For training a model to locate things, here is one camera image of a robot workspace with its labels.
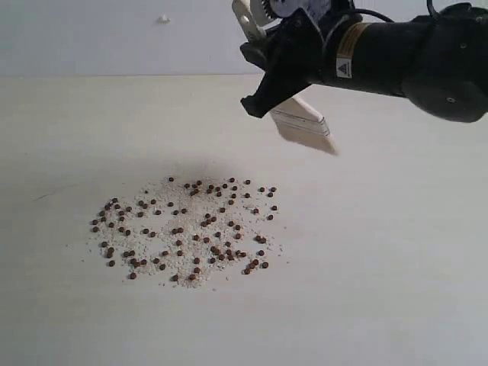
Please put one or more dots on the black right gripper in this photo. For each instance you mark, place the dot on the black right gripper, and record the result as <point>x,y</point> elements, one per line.
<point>299,51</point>

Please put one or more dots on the wooden paint brush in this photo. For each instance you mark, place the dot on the wooden paint brush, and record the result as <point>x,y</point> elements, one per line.
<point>296,120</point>

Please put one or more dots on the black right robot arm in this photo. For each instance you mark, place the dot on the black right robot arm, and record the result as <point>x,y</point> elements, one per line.
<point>437,61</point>

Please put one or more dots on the pile of crumbs and pellets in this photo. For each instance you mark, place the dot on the pile of crumbs and pellets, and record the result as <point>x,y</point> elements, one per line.
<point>183,229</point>

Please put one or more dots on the small white wall fixture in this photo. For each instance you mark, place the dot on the small white wall fixture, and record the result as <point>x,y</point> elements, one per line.
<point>163,19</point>

